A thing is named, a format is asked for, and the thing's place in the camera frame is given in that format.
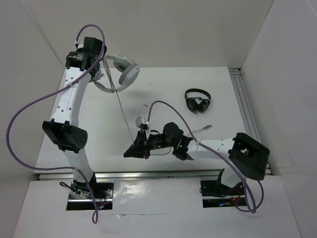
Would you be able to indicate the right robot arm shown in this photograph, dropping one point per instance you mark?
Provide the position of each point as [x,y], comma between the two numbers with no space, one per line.
[187,148]

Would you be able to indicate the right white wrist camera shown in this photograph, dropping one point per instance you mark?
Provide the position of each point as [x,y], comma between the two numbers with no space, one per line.
[142,123]

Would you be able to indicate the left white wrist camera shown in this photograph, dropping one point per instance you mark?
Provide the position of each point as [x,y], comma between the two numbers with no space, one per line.
[97,76]

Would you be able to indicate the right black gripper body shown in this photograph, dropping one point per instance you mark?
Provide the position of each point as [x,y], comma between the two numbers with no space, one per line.
[152,143]

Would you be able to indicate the aluminium side rail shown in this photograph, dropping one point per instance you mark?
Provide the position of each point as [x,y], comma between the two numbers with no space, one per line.
[245,99]

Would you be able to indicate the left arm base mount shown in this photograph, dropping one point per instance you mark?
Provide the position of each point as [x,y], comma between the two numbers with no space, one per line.
[81,199]

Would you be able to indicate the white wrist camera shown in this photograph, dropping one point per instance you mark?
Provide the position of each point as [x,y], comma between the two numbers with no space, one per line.
[142,123]
[97,76]

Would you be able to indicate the white over-ear headphones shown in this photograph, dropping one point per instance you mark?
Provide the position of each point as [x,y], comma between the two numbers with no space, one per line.
[129,72]

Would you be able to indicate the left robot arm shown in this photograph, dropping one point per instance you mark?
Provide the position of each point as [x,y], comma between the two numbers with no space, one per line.
[63,128]

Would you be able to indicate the aluminium front rail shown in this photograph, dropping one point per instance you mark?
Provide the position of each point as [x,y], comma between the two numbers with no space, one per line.
[144,175]

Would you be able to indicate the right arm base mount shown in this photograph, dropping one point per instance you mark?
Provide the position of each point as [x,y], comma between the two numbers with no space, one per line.
[216,194]

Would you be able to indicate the black on-ear headphones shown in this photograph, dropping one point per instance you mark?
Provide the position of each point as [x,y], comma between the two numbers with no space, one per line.
[197,104]

